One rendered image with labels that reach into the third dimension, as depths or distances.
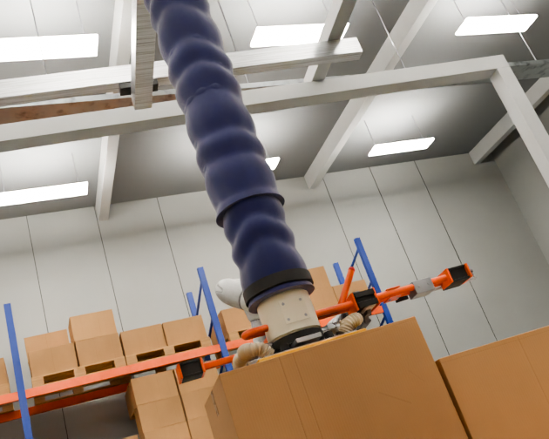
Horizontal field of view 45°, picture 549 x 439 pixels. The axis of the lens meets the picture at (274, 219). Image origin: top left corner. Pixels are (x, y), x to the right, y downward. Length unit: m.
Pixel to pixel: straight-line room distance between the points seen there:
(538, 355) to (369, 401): 0.56
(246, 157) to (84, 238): 9.42
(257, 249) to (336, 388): 0.50
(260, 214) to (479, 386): 0.82
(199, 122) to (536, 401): 1.35
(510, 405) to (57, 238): 10.00
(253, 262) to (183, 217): 9.84
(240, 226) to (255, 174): 0.18
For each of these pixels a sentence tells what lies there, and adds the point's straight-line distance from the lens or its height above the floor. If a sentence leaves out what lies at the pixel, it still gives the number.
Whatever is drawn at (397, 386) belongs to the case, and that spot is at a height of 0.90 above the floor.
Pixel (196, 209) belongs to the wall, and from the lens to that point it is 11.99.
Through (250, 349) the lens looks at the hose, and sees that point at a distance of 1.91.
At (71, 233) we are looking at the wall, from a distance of 11.54.
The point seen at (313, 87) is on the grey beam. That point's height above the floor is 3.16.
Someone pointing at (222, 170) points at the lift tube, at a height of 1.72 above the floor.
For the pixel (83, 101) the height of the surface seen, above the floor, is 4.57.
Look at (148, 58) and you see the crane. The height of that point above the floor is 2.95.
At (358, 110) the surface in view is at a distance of 10.89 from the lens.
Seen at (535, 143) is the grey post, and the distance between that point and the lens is 5.15.
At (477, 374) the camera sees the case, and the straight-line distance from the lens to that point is 2.03.
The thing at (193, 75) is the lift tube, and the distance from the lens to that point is 2.37.
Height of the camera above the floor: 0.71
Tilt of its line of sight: 22 degrees up
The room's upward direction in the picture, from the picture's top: 19 degrees counter-clockwise
